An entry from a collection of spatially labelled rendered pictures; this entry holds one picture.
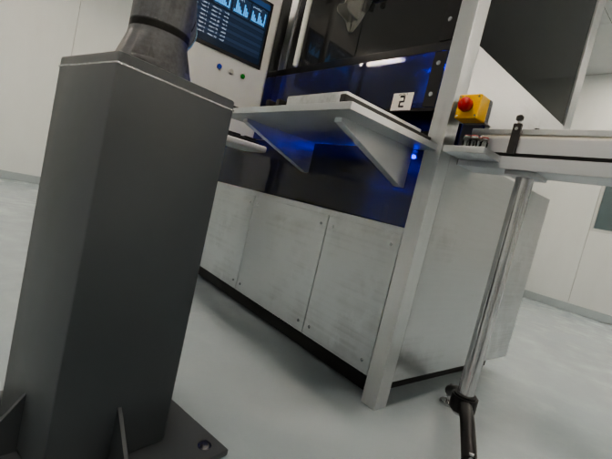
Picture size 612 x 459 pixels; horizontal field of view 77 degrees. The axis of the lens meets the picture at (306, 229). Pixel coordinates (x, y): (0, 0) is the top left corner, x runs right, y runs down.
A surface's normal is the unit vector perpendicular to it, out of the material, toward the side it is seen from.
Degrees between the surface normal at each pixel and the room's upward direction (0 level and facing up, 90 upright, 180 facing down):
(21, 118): 90
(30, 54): 90
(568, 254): 90
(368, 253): 90
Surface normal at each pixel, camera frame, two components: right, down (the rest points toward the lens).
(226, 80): 0.60, 0.20
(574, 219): -0.75, -0.12
